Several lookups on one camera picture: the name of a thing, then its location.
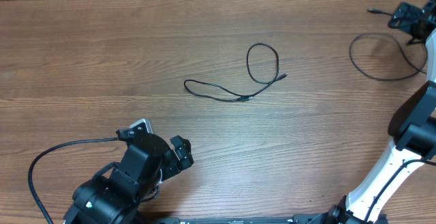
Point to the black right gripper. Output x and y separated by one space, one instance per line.
411 13

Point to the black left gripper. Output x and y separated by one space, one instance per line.
172 165

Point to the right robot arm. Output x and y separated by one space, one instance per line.
411 130

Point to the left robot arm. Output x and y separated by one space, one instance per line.
114 193

